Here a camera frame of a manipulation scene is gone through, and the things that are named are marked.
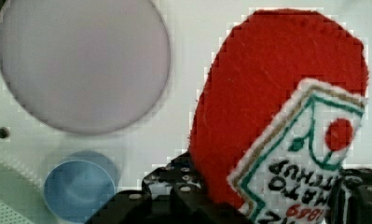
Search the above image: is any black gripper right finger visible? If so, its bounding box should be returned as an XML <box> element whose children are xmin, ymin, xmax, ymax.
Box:
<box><xmin>326</xmin><ymin>168</ymin><xmax>372</xmax><ymax>224</ymax></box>

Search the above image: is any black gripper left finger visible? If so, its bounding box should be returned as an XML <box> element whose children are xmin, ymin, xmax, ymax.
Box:
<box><xmin>86</xmin><ymin>152</ymin><xmax>249</xmax><ymax>224</ymax></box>

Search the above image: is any blue small bowl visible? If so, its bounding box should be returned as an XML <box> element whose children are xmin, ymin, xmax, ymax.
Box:
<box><xmin>43</xmin><ymin>150</ymin><xmax>120</xmax><ymax>223</ymax></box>

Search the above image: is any lavender round plate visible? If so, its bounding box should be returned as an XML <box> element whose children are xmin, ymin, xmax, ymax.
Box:
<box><xmin>0</xmin><ymin>0</ymin><xmax>171</xmax><ymax>134</ymax></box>

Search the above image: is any green colander bowl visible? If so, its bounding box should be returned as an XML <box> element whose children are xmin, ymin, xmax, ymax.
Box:
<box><xmin>0</xmin><ymin>162</ymin><xmax>58</xmax><ymax>224</ymax></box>

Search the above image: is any red plush ketchup bottle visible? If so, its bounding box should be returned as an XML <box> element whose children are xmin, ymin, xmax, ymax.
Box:
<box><xmin>189</xmin><ymin>8</ymin><xmax>368</xmax><ymax>224</ymax></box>

